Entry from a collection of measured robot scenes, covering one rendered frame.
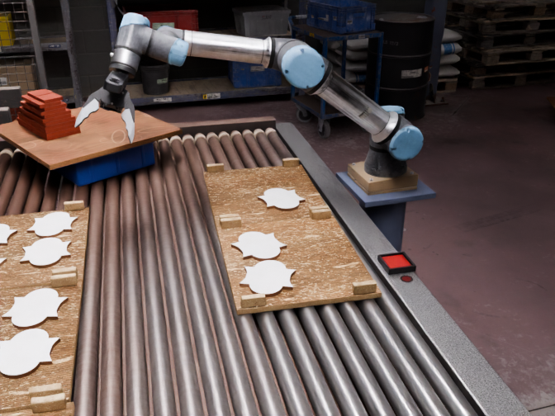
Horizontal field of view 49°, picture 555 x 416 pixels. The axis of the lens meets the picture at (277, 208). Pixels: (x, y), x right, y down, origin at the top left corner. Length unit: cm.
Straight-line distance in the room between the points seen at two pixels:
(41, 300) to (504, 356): 202
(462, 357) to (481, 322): 171
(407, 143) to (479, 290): 148
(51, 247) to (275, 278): 62
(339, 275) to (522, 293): 193
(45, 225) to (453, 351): 116
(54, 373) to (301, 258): 66
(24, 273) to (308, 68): 95
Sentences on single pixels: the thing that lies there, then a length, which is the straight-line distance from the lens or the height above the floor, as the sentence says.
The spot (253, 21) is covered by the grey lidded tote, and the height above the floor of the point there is 78.
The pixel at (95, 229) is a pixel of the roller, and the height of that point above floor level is 92.
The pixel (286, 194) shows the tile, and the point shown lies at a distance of 191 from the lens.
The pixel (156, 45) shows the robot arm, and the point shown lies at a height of 142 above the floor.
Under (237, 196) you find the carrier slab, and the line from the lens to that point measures 192.
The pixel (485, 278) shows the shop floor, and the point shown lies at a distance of 340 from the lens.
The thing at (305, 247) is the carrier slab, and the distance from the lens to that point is 164.
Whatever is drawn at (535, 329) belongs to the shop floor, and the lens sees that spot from 311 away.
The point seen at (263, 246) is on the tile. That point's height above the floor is 95.
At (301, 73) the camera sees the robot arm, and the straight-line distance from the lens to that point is 179.
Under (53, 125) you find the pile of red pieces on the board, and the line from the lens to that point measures 223.
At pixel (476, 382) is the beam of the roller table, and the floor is 92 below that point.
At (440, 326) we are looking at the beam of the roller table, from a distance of 143.
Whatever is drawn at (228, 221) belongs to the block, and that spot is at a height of 96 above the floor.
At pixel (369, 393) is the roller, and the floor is 92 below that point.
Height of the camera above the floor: 176
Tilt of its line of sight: 27 degrees down
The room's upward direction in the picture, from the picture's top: straight up
